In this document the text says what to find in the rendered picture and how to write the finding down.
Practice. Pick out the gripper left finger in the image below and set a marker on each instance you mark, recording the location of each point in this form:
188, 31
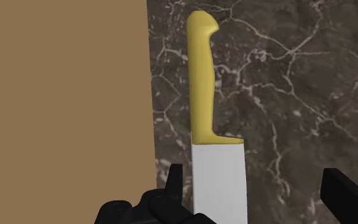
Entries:
172, 198

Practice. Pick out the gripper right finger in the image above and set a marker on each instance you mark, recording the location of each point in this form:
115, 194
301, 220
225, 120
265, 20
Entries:
346, 198

